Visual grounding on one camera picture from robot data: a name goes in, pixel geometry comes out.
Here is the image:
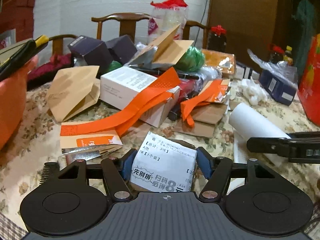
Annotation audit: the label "round back wooden chair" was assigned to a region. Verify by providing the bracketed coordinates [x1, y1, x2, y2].
[49, 34, 77, 55]

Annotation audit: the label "floral quilted tablecloth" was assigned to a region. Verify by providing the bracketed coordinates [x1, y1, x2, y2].
[1, 84, 319, 239]

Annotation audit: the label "navy blue small box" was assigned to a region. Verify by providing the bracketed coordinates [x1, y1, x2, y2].
[259, 70, 297, 106]

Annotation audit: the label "crumpled white tissue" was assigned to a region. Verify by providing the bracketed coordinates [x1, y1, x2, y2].
[240, 78, 267, 106]

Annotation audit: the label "brown cardboard envelope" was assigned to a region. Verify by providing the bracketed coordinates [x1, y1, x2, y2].
[46, 66, 100, 122]

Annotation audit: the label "wooden armchair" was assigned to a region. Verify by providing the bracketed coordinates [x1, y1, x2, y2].
[91, 12, 210, 49]

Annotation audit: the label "orange striped mailer envelope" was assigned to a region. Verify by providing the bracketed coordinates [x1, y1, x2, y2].
[60, 67, 180, 164]

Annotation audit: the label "white paper roll tube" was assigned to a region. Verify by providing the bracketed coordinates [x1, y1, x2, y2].
[229, 103, 289, 163]

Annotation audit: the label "black yellow tool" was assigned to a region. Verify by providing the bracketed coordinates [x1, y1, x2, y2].
[0, 35, 49, 81]

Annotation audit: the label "black comb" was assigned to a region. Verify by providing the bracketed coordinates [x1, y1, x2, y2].
[39, 162, 60, 185]

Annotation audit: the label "dark jar red lid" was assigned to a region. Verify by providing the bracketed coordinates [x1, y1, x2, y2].
[207, 25, 227, 53]

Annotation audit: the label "black white striped box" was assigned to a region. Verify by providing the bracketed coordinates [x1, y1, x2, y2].
[234, 61, 260, 80]

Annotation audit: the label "brown wooden cabinet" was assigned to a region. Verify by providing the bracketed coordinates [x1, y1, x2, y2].
[208, 0, 278, 70]

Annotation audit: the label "clear bag with red top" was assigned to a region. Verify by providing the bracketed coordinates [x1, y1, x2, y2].
[147, 0, 188, 43]

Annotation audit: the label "pink plastic basin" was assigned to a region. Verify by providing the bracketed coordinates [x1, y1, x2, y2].
[0, 55, 39, 148]

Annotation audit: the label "stacked red boxes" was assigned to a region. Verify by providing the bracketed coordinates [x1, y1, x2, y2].
[1, 0, 35, 42]

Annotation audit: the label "red tangerine carton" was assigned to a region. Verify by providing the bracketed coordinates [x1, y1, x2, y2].
[298, 34, 320, 126]

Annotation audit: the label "yellow cap oil bottle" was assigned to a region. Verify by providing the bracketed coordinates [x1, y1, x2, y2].
[284, 46, 293, 66]

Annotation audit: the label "green plastic bag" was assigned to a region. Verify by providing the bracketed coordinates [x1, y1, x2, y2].
[174, 46, 205, 73]

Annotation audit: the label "dark purple cube box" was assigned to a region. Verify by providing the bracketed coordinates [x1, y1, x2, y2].
[68, 36, 113, 78]

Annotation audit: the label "orange torn mailer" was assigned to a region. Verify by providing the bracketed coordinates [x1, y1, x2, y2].
[180, 79, 231, 128]

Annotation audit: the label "white cardboard box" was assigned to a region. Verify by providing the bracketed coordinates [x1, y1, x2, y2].
[100, 65, 181, 128]

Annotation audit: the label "parcel with printed label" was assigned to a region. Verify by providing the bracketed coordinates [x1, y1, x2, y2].
[130, 132, 197, 192]

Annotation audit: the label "clear plastic bag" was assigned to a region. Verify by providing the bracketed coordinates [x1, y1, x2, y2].
[247, 49, 298, 88]

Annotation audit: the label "orange packaged bread bag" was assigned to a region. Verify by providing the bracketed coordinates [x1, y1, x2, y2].
[201, 49, 236, 77]

